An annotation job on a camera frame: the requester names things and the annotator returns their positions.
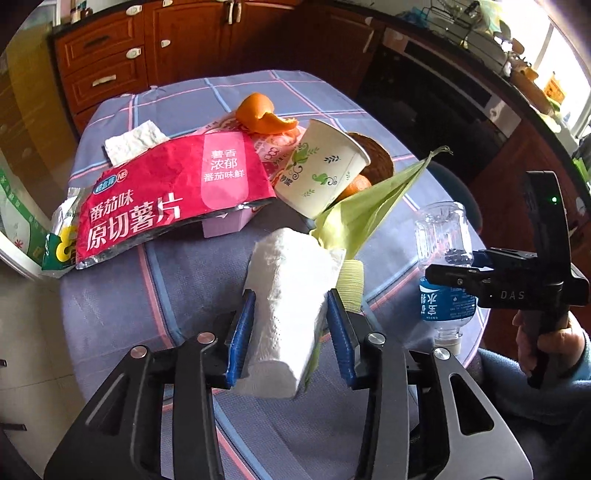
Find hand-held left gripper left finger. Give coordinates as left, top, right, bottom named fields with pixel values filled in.
left=44, top=290, right=257, bottom=480

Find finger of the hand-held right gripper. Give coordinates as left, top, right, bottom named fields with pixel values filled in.
left=425, top=263, right=491, bottom=289
left=471, top=248, right=499, bottom=269

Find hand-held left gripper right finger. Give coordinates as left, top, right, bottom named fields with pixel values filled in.
left=325, top=288, right=532, bottom=480

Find clear plastic water bottle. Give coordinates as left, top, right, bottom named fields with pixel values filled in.
left=413, top=202, right=478, bottom=356

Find white paper towel wad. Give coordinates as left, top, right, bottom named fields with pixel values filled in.
left=233, top=228, right=347, bottom=400

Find pink cartoon snack box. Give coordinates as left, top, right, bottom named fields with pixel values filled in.
left=196, top=117, right=308, bottom=238

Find person's right forearm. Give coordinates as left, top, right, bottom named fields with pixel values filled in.
left=478, top=332, right=591, bottom=462

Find person's right hand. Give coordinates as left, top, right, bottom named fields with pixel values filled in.
left=515, top=316, right=589, bottom=377

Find blue checked tablecloth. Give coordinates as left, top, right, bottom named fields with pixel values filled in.
left=58, top=69, right=492, bottom=480

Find dark blue chair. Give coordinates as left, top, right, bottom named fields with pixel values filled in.
left=427, top=161, right=483, bottom=241

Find green corn husk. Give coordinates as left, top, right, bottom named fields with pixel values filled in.
left=305, top=145, right=453, bottom=310

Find wooden corner cabinet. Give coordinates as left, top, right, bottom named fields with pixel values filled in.
left=466, top=111, right=591, bottom=278

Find orange tangerine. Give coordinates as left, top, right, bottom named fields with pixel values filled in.
left=335, top=175, right=372, bottom=205

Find black built-in oven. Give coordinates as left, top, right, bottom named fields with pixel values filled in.
left=355, top=28, right=522, bottom=185

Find white paper cup green print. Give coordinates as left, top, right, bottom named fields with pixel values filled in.
left=274, top=119, right=372, bottom=220

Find red potato chip bag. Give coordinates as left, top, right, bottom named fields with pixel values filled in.
left=51, top=131, right=278, bottom=273

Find yellow box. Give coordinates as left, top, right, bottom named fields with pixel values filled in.
left=542, top=76, right=566, bottom=104

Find green yellow snack wrapper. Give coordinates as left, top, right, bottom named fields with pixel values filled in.
left=41, top=226, right=80, bottom=280

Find white folded napkin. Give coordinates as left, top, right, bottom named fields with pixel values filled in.
left=102, top=120, right=169, bottom=167

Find orange peel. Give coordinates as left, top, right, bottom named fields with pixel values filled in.
left=235, top=92, right=301, bottom=136

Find green white sack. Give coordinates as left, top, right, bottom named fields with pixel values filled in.
left=0, top=168, right=51, bottom=280

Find wooden kitchen cabinet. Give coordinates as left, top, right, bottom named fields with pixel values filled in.
left=51, top=0, right=384, bottom=134

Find black wire dish rack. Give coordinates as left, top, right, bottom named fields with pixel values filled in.
left=425, top=0, right=522, bottom=72

